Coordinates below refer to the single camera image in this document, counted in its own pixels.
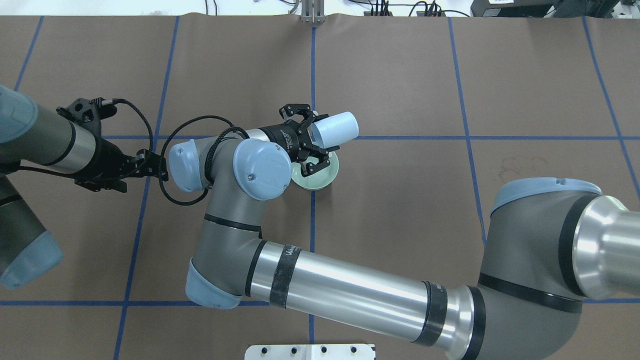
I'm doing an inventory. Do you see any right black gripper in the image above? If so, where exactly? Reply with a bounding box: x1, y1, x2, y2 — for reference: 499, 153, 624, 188
262, 104, 330, 178

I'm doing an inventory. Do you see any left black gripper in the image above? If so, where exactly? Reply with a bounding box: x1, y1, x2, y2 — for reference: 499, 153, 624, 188
75, 138, 169, 193

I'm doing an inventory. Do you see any light blue plastic cup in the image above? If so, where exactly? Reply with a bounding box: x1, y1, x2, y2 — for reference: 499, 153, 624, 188
311, 111, 360, 149

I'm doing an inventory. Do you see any mint green bowl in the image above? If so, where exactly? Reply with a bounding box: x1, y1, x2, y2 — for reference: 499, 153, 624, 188
291, 152, 339, 191

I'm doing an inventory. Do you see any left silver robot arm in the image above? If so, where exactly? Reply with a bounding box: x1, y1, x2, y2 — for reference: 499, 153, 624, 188
0, 86, 169, 290

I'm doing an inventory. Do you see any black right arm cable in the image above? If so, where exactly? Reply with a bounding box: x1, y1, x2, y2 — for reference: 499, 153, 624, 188
159, 116, 251, 207

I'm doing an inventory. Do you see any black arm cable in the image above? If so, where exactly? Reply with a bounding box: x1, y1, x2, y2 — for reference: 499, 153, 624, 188
159, 116, 251, 207
100, 98, 155, 161

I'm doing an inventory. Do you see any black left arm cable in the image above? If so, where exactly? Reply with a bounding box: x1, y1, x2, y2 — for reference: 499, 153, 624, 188
100, 98, 155, 161

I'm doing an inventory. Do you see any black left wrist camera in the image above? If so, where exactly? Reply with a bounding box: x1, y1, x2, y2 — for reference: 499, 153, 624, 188
55, 97, 118, 137

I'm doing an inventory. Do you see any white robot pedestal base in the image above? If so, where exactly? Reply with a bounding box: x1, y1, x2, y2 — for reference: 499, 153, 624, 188
244, 343, 377, 360

